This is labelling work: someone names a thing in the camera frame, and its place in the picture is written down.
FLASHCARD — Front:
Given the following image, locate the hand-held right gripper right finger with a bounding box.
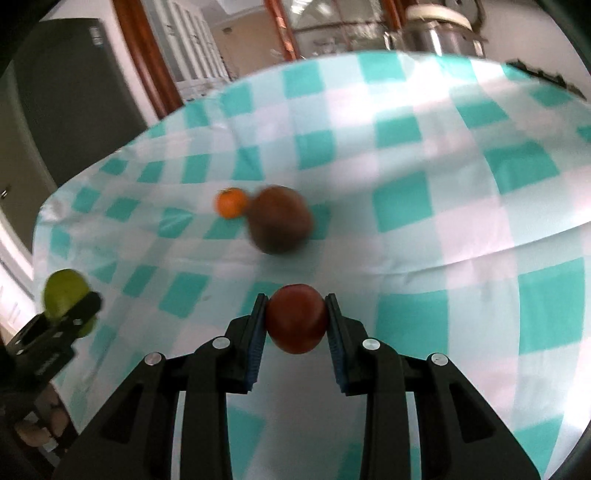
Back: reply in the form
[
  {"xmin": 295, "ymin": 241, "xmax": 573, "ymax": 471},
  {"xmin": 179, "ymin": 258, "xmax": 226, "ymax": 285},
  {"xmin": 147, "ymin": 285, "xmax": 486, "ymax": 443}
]
[{"xmin": 324, "ymin": 293, "xmax": 543, "ymax": 480}]

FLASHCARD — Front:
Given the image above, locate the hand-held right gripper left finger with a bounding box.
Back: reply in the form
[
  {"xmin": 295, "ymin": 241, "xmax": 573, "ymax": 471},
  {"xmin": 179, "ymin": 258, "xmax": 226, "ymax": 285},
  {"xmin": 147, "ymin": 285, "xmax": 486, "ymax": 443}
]
[{"xmin": 53, "ymin": 293, "xmax": 271, "ymax": 480}]

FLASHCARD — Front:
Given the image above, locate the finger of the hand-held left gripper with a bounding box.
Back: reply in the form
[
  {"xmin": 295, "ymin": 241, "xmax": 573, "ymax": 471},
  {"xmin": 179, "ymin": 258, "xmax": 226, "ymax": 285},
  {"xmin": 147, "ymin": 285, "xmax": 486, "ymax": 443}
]
[{"xmin": 46, "ymin": 291, "xmax": 103, "ymax": 337}]

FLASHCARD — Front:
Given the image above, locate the light green round citrus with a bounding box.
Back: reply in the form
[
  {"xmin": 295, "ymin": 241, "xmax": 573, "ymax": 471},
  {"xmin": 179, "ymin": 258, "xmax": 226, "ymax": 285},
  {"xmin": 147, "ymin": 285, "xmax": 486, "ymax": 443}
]
[{"xmin": 43, "ymin": 269, "xmax": 100, "ymax": 337}]

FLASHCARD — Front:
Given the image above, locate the large red tomato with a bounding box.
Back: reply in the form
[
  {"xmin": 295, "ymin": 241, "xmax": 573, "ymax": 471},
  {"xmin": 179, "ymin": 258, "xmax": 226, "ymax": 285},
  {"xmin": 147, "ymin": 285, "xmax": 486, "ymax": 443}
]
[{"xmin": 264, "ymin": 284, "xmax": 329, "ymax": 355}]

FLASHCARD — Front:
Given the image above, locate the person's left hand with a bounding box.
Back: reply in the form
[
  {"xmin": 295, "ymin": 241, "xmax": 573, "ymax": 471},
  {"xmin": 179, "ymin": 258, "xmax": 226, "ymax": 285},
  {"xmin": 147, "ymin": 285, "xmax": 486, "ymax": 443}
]
[{"xmin": 13, "ymin": 392, "xmax": 72, "ymax": 450}]

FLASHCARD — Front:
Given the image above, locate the red-brown mango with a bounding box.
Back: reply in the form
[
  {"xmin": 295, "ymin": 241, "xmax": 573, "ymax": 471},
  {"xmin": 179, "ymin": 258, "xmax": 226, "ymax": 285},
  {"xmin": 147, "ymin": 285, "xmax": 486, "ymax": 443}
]
[{"xmin": 247, "ymin": 185, "xmax": 315, "ymax": 256}]

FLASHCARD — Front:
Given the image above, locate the teal white checkered tablecloth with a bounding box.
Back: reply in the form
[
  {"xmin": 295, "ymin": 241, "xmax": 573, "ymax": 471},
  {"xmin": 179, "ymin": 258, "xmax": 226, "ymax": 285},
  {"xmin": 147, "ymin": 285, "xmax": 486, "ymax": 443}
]
[{"xmin": 32, "ymin": 50, "xmax": 591, "ymax": 480}]

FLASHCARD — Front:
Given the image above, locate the orange tangerine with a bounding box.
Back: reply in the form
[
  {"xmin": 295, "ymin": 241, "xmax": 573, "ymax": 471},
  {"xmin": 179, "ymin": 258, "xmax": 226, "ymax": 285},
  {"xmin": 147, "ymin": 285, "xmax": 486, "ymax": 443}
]
[{"xmin": 215, "ymin": 187, "xmax": 251, "ymax": 219}]

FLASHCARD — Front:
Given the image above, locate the dark grey refrigerator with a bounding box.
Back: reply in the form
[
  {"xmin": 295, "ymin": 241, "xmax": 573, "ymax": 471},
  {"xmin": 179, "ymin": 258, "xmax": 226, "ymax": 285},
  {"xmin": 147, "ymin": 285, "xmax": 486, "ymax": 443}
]
[{"xmin": 0, "ymin": 17, "xmax": 148, "ymax": 259}]

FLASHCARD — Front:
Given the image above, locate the white louvered cabinet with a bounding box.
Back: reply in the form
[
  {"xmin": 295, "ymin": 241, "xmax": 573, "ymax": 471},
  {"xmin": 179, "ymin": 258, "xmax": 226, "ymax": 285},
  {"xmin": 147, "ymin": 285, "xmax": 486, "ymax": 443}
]
[{"xmin": 141, "ymin": 0, "xmax": 232, "ymax": 102}]

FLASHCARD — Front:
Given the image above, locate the wooden glass cabinet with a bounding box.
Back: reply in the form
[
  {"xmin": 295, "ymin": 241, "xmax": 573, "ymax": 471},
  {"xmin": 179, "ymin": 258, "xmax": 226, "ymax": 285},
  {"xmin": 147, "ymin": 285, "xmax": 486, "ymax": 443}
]
[{"xmin": 263, "ymin": 0, "xmax": 408, "ymax": 61}]

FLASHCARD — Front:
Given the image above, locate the metal pot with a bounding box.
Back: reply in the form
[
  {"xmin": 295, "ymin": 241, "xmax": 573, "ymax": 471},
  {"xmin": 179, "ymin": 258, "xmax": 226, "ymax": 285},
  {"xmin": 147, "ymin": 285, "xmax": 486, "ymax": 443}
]
[{"xmin": 383, "ymin": 4, "xmax": 488, "ymax": 58}]

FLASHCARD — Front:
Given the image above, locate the black ridged object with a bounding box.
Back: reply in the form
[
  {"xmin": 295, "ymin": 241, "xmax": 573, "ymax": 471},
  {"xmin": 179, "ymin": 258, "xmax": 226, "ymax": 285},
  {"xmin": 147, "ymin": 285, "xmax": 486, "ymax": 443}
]
[{"xmin": 507, "ymin": 58, "xmax": 588, "ymax": 101}]

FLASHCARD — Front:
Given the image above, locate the wooden door frame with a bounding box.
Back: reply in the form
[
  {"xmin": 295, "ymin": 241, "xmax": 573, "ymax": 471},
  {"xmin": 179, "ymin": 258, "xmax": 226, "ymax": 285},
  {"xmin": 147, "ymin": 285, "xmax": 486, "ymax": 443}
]
[{"xmin": 113, "ymin": 0, "xmax": 185, "ymax": 121}]

